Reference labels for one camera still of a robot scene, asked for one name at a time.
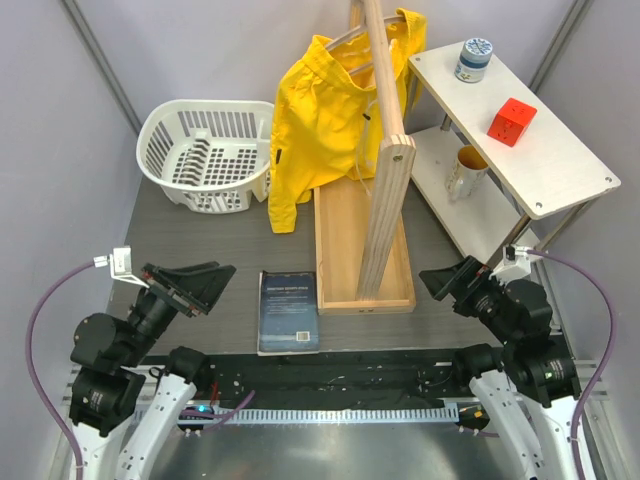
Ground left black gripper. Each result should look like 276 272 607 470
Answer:
121 259 235 364

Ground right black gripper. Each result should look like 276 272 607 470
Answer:
419 253 517 343

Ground yellow shorts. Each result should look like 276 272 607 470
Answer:
267 8 429 235

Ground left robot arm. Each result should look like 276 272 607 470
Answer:
69 262 236 479

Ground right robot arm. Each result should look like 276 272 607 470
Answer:
419 250 596 479

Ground wooden hanger rack stand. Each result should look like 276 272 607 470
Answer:
314 1 416 315

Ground dark blue book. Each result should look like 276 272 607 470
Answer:
257 271 319 356

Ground white yellow ceramic mug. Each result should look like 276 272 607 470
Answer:
445 145 489 201

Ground white plastic laundry basket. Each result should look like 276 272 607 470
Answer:
136 99 274 214

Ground white two-tier side table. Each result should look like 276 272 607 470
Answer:
409 43 621 266

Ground red cube block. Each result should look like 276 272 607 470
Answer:
487 98 537 147

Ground blue white lidded jar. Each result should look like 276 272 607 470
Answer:
454 37 493 83

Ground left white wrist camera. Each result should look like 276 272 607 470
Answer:
93 246 148 288

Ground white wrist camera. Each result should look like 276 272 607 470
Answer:
492 245 531 285
93 246 148 288

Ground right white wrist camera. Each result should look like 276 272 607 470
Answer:
492 245 531 285

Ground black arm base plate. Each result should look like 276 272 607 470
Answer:
197 349 471 410

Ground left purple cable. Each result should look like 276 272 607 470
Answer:
25 258 96 470

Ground purple cable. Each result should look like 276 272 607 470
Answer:
527 249 617 480
25 258 96 470

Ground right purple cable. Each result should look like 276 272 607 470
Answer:
527 249 617 480

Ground slotted cable duct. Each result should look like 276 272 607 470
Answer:
225 403 459 425

